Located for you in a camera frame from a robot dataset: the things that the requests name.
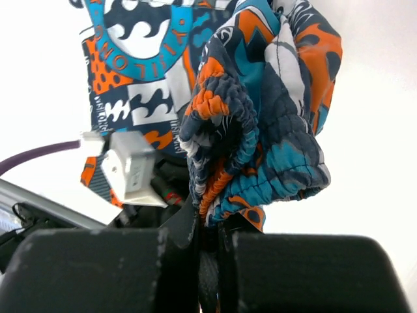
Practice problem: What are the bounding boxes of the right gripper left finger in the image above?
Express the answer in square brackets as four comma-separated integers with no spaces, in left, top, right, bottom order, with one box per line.
[1,200,199,312]

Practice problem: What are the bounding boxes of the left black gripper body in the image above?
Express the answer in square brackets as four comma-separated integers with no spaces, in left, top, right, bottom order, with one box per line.
[110,155,188,228]

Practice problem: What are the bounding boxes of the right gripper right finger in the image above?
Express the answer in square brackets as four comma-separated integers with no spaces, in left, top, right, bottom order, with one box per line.
[218,226,410,312]

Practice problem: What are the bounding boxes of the patterned orange blue shorts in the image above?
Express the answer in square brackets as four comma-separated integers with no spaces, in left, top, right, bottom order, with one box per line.
[72,1,343,229]

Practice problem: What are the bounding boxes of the aluminium mounting rail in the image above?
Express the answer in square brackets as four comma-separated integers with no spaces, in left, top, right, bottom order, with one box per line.
[1,179,106,230]

